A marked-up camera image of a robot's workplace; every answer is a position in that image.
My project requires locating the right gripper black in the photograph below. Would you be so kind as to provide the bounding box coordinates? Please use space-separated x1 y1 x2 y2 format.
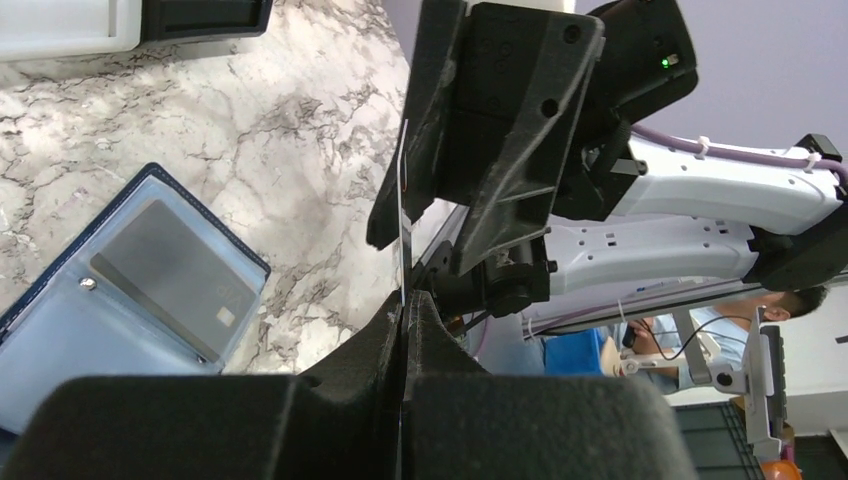
423 0 700 319

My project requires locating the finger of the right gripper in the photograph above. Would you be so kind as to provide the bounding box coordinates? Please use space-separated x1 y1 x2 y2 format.
366 1 466 250

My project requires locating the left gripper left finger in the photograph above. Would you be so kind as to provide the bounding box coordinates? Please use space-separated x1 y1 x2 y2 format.
1 292 401 479

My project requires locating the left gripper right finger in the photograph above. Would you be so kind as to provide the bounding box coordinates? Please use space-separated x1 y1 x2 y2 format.
402 291 697 479

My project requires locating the black VIP credit card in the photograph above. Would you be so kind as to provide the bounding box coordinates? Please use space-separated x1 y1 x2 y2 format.
396 119 412 307

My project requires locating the blue card holder wallet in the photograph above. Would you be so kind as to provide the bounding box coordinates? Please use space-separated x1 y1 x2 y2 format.
1 163 271 434

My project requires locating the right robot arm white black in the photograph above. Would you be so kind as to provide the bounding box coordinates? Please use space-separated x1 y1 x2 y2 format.
367 1 847 317

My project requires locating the person in blue shirt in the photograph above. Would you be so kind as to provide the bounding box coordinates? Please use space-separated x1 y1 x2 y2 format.
539 284 829 395

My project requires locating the grey equipment stand background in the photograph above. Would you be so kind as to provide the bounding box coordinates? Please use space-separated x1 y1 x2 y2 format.
616 308 784 462

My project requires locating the white middle sorting bin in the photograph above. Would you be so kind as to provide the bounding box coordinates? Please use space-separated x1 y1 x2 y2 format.
1 0 143 62

